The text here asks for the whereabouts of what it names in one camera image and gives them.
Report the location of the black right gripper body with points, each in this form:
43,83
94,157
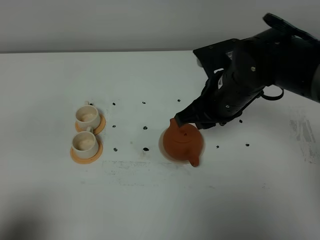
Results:
227,93

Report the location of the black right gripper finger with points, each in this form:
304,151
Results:
196,113

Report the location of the brown clay teapot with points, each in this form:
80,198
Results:
182,145

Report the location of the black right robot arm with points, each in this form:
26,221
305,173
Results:
283,56

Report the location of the beige round teapot saucer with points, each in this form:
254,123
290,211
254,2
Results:
161,147

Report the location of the far orange coaster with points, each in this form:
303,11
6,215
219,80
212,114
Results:
97,130

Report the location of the orange coaster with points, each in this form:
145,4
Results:
97,130
84,161

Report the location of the far white teacup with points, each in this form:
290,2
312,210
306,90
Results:
87,116

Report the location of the white teacup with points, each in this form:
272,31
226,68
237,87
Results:
85,144
87,116

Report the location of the near white teacup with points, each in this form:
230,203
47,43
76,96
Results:
85,144

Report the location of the near orange coaster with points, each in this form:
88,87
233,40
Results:
84,161

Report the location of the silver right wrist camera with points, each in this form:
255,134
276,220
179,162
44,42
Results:
216,56

